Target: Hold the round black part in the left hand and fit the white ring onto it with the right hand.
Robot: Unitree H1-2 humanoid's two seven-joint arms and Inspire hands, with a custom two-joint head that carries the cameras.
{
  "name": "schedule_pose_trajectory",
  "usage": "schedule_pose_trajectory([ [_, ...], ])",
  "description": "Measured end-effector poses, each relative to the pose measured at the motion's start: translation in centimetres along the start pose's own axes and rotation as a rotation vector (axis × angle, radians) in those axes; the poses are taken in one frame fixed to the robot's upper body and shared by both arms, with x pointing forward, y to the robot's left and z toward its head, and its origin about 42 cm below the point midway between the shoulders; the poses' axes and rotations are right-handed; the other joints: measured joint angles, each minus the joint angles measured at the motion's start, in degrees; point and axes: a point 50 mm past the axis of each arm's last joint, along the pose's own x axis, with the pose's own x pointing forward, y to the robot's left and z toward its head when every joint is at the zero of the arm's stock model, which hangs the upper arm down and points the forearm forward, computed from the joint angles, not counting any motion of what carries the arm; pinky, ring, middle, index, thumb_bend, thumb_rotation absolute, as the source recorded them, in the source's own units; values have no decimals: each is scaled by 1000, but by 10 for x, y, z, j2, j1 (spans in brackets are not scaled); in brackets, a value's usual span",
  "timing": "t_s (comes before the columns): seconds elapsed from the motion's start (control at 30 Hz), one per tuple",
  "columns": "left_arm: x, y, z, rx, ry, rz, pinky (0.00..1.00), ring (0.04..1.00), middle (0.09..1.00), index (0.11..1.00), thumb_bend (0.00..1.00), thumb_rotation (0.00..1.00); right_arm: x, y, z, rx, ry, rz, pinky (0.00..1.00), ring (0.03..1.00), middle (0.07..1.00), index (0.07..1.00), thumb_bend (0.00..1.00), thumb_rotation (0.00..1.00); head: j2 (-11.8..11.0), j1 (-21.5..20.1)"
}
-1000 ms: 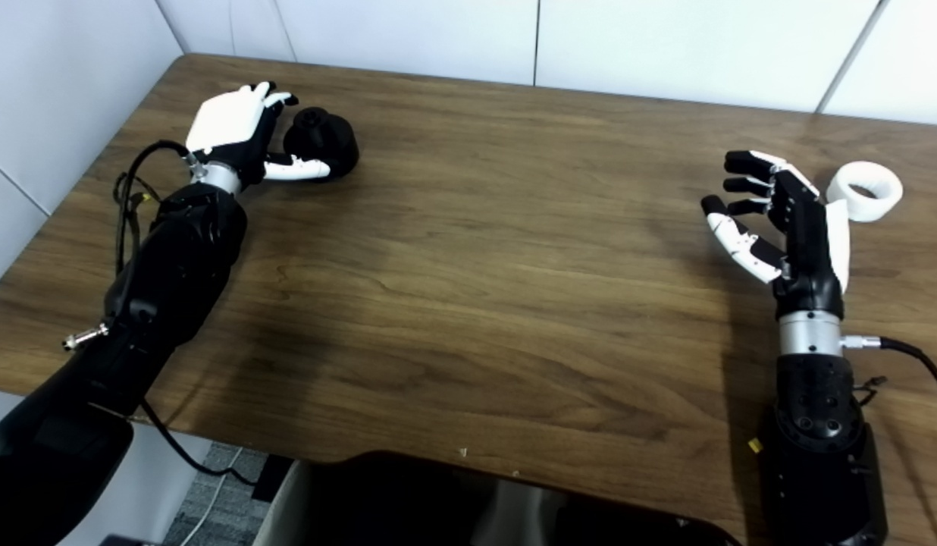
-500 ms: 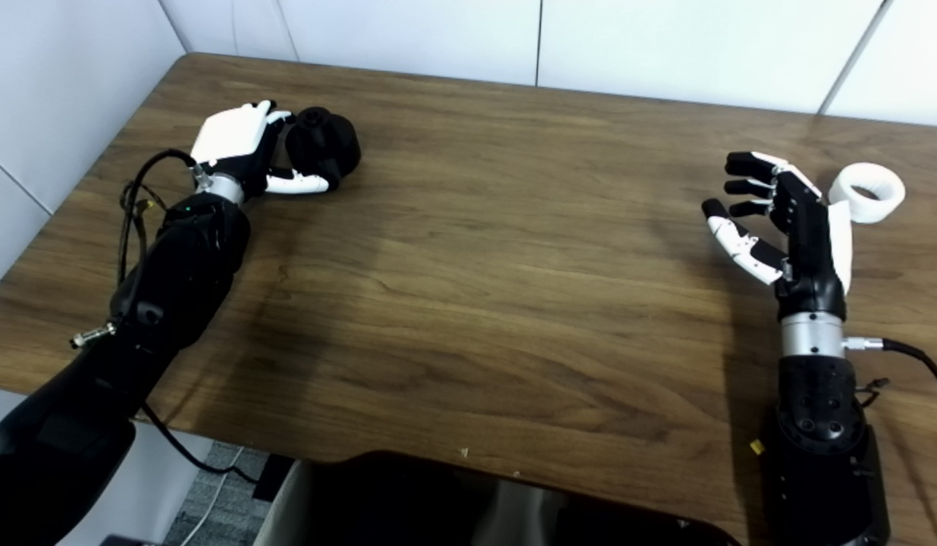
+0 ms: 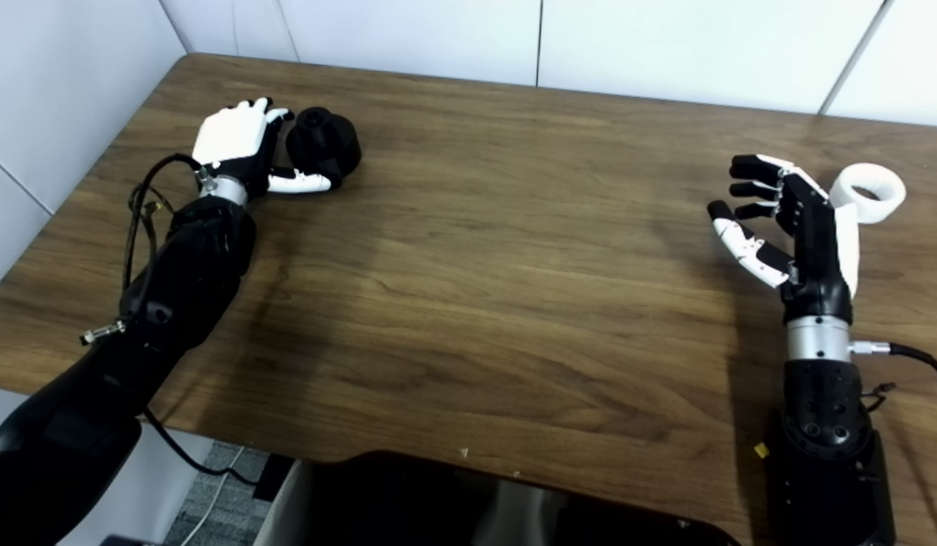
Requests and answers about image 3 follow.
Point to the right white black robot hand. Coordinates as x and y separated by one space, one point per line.
817 250

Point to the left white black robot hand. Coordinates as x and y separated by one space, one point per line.
230 140

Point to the round black plastic part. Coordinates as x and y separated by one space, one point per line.
332 148

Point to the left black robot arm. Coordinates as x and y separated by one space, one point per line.
188 280

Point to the black flat floor box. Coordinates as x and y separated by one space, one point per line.
271 474

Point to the glossy black robot torso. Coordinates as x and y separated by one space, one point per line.
400 500

